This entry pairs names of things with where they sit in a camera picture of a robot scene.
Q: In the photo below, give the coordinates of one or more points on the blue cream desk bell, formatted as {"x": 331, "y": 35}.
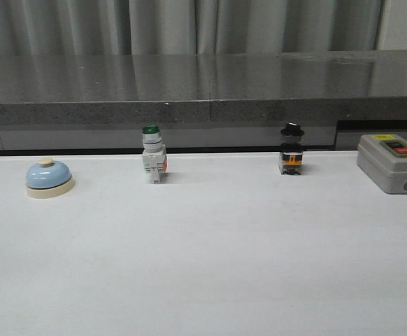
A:
{"x": 48, "y": 178}

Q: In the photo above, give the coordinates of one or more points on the black selector switch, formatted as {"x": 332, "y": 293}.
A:
{"x": 291, "y": 152}

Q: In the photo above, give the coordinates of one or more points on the grey curtain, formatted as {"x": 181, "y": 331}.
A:
{"x": 199, "y": 27}

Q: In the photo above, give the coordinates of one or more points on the green pushbutton switch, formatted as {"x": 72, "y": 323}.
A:
{"x": 154, "y": 154}

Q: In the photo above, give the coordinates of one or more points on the grey stone counter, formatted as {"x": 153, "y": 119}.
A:
{"x": 202, "y": 103}

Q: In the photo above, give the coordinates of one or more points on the grey pushbutton station box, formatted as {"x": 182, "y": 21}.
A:
{"x": 383, "y": 158}

